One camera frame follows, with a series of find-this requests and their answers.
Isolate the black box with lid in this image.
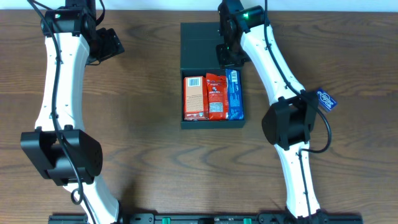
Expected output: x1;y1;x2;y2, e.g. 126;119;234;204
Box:
180;22;246;129

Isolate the blue Oreo cookie pack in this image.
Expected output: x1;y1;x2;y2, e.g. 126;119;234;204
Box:
225;69;244;120

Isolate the orange-red snack box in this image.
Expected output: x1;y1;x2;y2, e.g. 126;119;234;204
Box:
183;76;209;121

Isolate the red Hacks candy bag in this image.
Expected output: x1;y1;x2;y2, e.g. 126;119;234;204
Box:
206;73;229;121

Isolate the blue Eclipse mint pack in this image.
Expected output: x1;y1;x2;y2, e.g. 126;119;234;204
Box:
316;88;338;112

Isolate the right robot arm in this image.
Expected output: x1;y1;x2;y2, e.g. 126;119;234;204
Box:
216;0;320;220

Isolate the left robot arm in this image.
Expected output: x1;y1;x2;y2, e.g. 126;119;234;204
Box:
21;1;124;223

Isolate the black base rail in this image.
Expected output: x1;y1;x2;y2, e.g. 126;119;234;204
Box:
48;213;364;224

